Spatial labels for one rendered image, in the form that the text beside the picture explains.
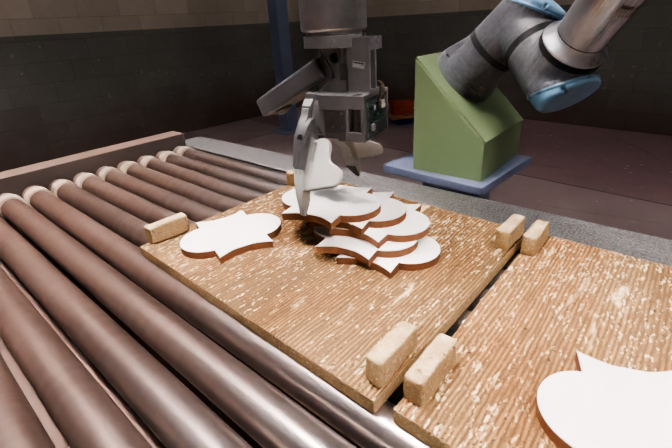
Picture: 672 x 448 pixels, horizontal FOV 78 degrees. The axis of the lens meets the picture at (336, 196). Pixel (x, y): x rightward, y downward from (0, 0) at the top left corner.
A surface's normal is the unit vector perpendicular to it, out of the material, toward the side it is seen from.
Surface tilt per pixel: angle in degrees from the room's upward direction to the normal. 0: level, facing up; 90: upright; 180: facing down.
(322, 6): 90
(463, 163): 90
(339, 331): 0
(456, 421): 0
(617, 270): 0
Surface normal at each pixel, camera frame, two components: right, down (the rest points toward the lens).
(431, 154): -0.64, 0.33
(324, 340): -0.05, -0.92
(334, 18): 0.00, 0.39
